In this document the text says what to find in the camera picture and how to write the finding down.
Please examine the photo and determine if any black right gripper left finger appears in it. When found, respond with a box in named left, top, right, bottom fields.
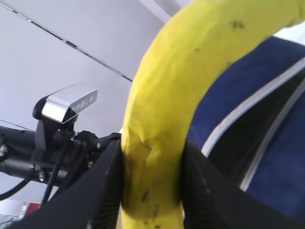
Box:
left=10, top=140, right=123, bottom=229

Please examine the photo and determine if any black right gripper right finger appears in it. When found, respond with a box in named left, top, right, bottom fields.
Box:
left=180, top=141, right=305, bottom=229

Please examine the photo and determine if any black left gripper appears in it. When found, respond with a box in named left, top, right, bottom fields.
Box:
left=32, top=96, right=122, bottom=189

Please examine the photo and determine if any navy blue lunch bag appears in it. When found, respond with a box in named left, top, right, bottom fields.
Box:
left=187, top=37, right=305, bottom=224

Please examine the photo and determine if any yellow banana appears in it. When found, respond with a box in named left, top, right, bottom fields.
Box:
left=121, top=0, right=305, bottom=229

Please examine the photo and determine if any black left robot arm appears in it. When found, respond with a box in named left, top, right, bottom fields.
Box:
left=0, top=97, right=121, bottom=188

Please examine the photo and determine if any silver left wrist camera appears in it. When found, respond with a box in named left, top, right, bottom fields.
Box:
left=41, top=82, right=98, bottom=124

